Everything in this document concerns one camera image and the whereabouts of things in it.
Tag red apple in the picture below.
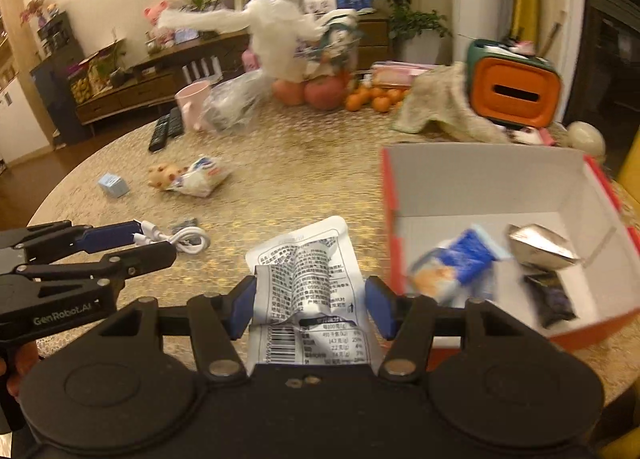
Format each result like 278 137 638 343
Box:
271 79 307 106
305 74 351 111

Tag pink mug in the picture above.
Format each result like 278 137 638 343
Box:
175 80 213 132

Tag printed fruit carton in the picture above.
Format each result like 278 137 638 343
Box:
67 56 113 105

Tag clear plastic bag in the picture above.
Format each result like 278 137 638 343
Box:
200 70 273 135

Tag white router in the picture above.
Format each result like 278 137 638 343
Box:
181 55 223 82

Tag white printed snack packet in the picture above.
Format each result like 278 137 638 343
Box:
245 216 382 371

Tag red cardboard shoe box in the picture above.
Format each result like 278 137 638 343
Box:
380 144 640 352

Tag clear packet with blue print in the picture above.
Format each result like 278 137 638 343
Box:
170 155 233 198

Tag person's left hand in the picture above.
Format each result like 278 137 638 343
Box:
0 341 42 399

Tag light blue small box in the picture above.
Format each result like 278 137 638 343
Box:
97 172 130 199

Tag flat pink boxes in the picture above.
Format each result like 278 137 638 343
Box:
371 62 436 90

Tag clear plastic snack bin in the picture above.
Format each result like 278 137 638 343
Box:
300 9 361 85

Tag wooden television cabinet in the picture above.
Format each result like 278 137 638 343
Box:
75 14 396 137

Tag blue white snack packet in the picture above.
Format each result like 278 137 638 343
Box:
407 226 513 307

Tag yellow chair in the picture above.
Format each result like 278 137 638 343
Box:
595 154 640 459

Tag white cable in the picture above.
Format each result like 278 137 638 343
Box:
132 220 212 256

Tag dark shelf unit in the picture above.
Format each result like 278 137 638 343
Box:
30 12 93 145

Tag beige spotted squishy toy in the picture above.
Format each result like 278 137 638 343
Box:
146 162 188 191

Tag white plastic bag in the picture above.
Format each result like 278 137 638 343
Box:
155 0 326 85

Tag floral lace covered desktop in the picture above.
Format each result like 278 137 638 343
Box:
22 102 640 420

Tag dark blue snack packet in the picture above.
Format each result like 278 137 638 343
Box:
522 271 578 330

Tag orange green tissue box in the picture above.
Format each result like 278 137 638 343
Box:
466 38 562 130

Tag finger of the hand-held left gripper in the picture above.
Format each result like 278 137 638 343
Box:
0 241 178 290
0 220 144 265

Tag small potted plant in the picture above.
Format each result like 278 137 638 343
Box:
95 29 133 87

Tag tall green potted plant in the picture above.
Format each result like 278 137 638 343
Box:
345 0 451 65

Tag beige cloth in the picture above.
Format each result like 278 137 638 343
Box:
392 62 511 144

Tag white pink small case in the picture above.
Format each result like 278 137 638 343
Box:
510 126 556 147

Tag silver foil packet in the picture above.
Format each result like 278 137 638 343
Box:
507 223 583 272

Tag pile of tangerines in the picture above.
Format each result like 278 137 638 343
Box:
344 84 408 114

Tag pink flower vase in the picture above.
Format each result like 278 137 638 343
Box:
20 0 61 27

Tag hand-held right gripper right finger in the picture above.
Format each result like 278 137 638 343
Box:
365 275 547 381

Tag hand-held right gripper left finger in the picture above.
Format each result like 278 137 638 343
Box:
102 275 261 381

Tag pink plush pig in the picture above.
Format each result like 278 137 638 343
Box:
144 2 176 47

